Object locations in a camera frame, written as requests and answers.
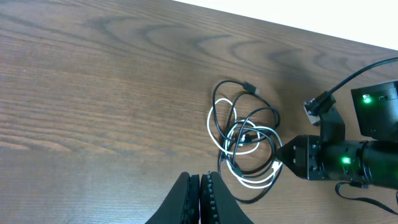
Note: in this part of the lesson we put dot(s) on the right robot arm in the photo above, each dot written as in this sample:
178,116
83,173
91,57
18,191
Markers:
373,160

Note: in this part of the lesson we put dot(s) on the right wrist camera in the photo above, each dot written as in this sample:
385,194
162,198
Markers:
317,106

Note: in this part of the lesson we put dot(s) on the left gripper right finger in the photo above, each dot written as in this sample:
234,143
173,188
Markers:
217,204

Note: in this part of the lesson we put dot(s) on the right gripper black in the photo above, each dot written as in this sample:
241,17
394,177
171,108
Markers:
308,158

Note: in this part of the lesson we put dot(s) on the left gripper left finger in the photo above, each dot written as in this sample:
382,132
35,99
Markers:
182,203

